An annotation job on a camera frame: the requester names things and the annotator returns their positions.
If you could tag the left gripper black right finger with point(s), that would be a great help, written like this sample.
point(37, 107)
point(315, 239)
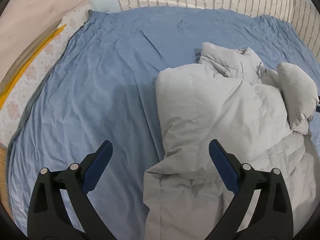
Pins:
point(260, 208)

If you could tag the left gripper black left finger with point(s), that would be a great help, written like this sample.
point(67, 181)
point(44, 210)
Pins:
point(48, 217)

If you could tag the white puffer jacket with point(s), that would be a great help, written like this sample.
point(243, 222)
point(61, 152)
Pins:
point(260, 115)

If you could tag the floral white mattress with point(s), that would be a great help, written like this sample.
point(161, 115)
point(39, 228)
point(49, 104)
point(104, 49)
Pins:
point(16, 102)

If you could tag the yellow mattress edge strip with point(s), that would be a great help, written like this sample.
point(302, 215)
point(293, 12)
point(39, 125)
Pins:
point(21, 64)

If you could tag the blue bed sheet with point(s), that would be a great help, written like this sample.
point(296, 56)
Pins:
point(103, 88)

